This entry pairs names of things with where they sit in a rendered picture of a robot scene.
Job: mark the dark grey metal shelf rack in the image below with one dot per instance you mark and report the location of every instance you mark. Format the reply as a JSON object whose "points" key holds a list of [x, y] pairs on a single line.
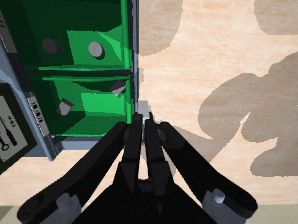
{"points": [[12, 71]]}

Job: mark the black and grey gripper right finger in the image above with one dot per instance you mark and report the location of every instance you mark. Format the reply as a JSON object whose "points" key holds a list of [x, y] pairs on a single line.
{"points": [[223, 200]]}

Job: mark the grey steel disc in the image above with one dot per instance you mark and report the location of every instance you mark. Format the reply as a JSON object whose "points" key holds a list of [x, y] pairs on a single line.
{"points": [[96, 49], [51, 46]]}

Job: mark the dark green tool case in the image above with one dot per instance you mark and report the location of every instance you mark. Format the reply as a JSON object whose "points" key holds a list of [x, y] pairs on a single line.
{"points": [[16, 137]]}

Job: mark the green bin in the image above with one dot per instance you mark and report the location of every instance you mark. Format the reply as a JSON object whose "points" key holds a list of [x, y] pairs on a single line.
{"points": [[96, 108], [74, 24]]}

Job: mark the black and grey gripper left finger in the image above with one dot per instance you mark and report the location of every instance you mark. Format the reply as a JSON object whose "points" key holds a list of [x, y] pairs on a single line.
{"points": [[62, 201]]}

